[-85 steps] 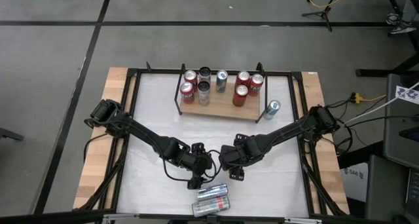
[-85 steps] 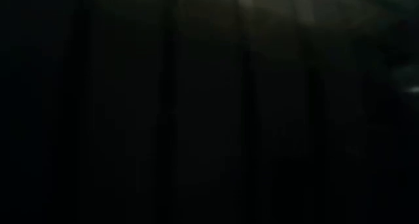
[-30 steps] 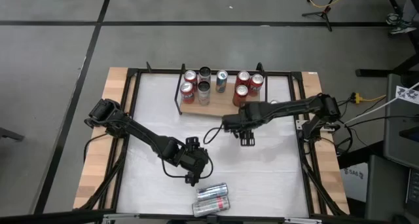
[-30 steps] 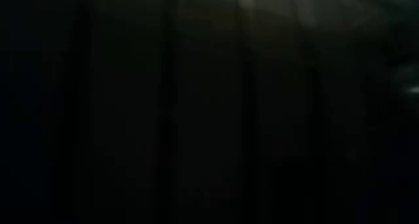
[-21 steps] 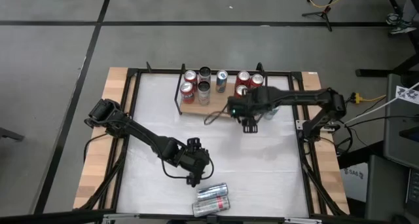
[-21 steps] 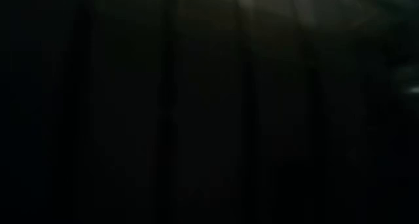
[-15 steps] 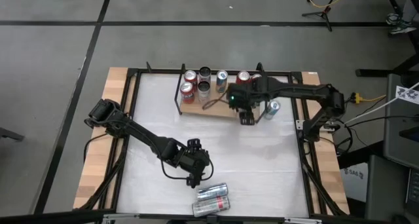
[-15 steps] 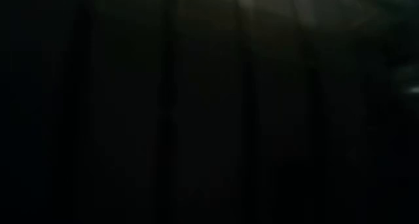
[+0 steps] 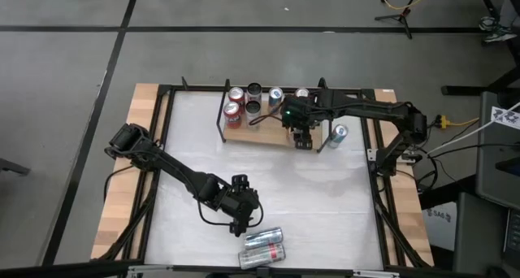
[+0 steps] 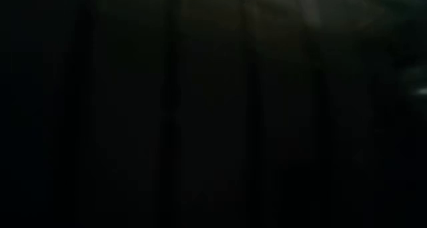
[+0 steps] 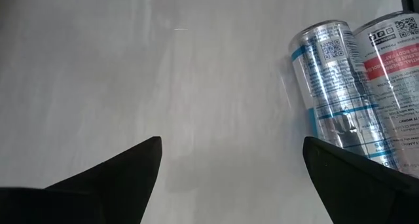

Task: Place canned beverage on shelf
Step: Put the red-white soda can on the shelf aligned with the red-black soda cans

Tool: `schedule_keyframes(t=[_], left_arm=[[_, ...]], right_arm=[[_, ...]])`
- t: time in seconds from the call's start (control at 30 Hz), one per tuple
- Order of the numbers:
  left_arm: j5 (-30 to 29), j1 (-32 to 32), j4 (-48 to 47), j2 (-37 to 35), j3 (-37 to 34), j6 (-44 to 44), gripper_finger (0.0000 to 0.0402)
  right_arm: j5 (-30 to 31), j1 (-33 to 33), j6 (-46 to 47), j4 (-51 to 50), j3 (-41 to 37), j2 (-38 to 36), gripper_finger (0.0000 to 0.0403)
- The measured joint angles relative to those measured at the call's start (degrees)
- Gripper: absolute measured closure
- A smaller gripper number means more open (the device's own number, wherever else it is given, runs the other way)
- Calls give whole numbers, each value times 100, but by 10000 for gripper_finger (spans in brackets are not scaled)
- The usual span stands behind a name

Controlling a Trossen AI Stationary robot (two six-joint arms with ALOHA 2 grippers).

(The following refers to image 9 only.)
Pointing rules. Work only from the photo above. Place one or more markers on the person's shoe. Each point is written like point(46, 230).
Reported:
point(500, 35)
point(487, 23)

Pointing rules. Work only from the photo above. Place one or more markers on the yellow power plug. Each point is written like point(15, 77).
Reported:
point(443, 121)

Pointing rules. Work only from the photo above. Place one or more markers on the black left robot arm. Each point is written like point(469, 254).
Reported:
point(174, 166)

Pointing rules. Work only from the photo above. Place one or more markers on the white glossy table mat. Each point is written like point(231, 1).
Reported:
point(284, 188)

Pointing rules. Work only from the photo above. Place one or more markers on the black aluminium table frame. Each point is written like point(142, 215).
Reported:
point(203, 88)

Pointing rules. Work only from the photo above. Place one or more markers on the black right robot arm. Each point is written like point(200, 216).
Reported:
point(365, 107)

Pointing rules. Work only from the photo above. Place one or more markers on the black stand foot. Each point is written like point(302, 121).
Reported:
point(12, 166)

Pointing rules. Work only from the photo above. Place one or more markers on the red and black soda can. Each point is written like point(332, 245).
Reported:
point(301, 92)

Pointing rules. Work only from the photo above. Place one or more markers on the white printed label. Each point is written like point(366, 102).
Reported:
point(503, 116)

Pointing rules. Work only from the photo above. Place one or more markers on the person's leg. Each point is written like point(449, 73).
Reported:
point(510, 9)

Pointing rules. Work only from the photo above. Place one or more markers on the black tripod stand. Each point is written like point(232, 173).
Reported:
point(402, 18)

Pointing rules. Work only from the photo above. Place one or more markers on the wooden shelf with black frame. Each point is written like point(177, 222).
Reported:
point(268, 136)

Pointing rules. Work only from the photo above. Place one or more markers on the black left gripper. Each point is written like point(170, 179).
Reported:
point(239, 207)

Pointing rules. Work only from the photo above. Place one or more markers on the black desk leg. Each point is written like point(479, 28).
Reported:
point(467, 90)

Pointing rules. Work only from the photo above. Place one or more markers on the grey cabinet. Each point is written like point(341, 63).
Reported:
point(493, 168)

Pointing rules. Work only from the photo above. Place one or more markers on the red Fanta strawberry can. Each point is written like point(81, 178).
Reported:
point(232, 115)
point(236, 94)

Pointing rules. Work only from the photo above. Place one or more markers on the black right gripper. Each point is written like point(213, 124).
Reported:
point(302, 111)

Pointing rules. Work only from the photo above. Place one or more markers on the blue silver Red Bull can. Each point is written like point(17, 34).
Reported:
point(263, 237)

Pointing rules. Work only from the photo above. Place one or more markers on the light blue Red Bull can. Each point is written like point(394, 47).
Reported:
point(337, 135)
point(275, 96)

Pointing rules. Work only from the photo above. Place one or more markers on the dark cabinet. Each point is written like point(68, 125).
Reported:
point(479, 237)

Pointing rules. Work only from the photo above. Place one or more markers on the white printed box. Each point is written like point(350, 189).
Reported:
point(438, 229)

